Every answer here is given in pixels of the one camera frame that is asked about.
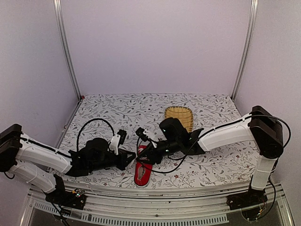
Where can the aluminium frame post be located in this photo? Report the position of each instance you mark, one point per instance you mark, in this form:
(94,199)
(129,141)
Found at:
(247,44)
(65,46)

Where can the aluminium front rail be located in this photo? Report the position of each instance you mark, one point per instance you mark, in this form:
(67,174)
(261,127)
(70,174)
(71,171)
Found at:
(203,206)

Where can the left aluminium frame post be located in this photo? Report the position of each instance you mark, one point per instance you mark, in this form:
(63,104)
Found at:
(65,46)

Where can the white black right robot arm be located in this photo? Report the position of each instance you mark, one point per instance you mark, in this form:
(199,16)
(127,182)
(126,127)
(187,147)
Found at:
(259,126)

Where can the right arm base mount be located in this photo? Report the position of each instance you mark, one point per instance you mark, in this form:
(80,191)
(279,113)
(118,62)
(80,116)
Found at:
(247,199)

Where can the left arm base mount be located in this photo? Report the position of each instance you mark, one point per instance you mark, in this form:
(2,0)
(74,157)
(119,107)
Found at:
(67,199)

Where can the white shoelace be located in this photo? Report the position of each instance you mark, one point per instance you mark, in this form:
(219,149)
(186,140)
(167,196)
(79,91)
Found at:
(138,164)

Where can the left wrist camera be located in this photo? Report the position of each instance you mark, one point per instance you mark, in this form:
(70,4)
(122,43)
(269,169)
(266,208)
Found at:
(117,140)

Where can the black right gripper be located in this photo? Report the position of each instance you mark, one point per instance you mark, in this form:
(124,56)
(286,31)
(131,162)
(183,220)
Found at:
(150,153)

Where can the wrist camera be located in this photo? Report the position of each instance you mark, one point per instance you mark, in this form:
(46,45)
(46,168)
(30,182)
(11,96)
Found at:
(146,135)
(117,140)

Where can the red canvas sneaker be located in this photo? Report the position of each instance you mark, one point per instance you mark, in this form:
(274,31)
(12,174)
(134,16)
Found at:
(142,174)

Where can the woven bamboo tray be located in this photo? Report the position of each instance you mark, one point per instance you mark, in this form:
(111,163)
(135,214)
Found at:
(183,114)

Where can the right aluminium frame post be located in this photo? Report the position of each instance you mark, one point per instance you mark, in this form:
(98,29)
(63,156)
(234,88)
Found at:
(247,44)

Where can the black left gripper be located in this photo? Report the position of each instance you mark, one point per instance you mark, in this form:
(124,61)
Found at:
(123,155)

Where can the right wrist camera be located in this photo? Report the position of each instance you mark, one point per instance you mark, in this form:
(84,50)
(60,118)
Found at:
(146,135)

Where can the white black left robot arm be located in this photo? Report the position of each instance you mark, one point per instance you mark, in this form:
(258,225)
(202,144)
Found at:
(22,156)

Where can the floral patterned table mat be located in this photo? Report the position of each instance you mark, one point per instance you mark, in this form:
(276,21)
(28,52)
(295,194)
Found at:
(101,116)

